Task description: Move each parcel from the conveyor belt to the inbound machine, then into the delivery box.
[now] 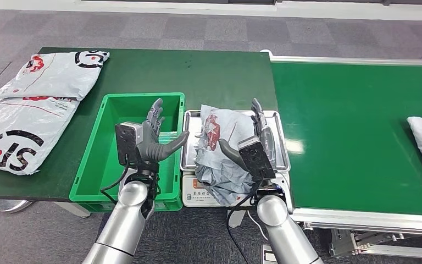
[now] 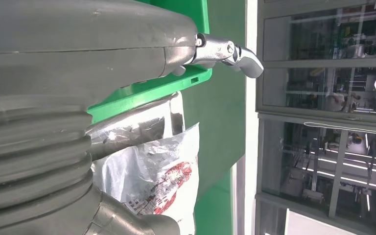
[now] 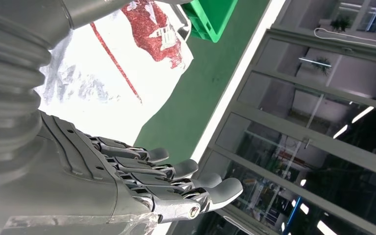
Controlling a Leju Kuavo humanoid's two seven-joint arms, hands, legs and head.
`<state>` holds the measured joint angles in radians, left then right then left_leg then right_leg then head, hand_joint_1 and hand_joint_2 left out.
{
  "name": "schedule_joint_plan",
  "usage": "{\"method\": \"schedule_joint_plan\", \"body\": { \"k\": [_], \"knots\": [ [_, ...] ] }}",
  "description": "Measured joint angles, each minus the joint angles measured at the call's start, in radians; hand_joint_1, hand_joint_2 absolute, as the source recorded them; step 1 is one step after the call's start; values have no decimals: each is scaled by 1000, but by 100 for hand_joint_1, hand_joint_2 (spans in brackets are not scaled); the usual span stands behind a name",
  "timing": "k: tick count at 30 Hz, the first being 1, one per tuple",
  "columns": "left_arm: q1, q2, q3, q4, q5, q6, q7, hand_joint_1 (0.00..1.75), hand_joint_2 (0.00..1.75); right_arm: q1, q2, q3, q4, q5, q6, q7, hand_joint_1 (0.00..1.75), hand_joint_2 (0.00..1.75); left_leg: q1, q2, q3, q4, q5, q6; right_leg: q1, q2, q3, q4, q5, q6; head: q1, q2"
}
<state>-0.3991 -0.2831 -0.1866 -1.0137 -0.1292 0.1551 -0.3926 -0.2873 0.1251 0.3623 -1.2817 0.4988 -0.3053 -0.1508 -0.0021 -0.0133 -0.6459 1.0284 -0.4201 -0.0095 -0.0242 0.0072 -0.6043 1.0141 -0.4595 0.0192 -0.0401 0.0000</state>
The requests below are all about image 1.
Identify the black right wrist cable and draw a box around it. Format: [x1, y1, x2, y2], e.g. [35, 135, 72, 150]
[226, 180, 263, 264]

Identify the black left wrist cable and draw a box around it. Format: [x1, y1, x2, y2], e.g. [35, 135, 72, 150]
[99, 155, 130, 205]

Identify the electronic weighing scale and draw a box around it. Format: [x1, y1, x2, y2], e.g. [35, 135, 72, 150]
[180, 110, 292, 208]

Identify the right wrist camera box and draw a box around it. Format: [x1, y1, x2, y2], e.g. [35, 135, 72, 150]
[237, 135, 277, 181]

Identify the round metal base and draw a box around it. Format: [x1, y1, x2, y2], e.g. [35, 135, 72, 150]
[0, 198, 34, 213]

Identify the large white mailer bag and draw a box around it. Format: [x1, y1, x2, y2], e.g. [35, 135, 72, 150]
[0, 50, 110, 102]
[0, 95, 81, 177]

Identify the white table leg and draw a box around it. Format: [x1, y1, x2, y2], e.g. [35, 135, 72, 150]
[54, 201, 92, 218]
[227, 209, 247, 229]

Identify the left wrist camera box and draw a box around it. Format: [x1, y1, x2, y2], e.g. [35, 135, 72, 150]
[114, 122, 145, 167]

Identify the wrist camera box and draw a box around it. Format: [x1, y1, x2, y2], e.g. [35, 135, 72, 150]
[237, 135, 277, 181]
[114, 122, 145, 167]

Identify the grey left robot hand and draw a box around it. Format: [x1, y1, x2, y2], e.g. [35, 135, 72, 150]
[138, 97, 190, 163]

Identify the grey power adapter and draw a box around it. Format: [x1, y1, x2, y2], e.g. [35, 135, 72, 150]
[261, 244, 279, 264]

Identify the white power cable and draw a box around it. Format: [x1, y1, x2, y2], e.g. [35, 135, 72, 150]
[246, 210, 269, 242]

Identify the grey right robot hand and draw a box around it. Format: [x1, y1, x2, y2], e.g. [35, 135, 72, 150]
[218, 97, 277, 172]

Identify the green table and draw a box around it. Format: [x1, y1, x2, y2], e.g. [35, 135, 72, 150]
[0, 47, 281, 203]

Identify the green conveyor belt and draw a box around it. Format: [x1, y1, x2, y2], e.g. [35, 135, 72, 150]
[261, 49, 422, 260]

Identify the green plastic bin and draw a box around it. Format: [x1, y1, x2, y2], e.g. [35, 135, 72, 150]
[69, 92, 186, 213]

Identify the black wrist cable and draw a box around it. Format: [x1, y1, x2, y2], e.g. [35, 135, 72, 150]
[226, 180, 263, 264]
[99, 155, 130, 205]

